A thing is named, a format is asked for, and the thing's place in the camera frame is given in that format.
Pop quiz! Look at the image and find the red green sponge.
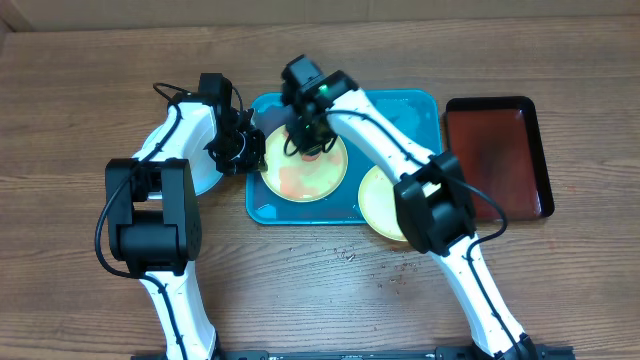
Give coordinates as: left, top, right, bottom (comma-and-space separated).
301, 153, 321, 162

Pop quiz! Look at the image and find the light blue plate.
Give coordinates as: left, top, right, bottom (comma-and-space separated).
132, 123, 222, 196

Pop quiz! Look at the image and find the yellow plate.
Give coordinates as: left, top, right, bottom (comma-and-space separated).
261, 125, 348, 203
358, 166, 407, 242

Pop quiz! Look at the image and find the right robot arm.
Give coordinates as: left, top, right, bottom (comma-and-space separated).
281, 68, 537, 359

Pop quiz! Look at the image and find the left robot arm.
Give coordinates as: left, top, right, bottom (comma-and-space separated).
94, 85, 266, 359

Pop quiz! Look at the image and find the teal plastic tray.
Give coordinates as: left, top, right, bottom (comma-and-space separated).
245, 89, 443, 225

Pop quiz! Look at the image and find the black tray with water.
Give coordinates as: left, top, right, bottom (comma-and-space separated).
443, 96, 555, 221

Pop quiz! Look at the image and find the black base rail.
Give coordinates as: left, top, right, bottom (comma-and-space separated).
130, 343, 576, 360

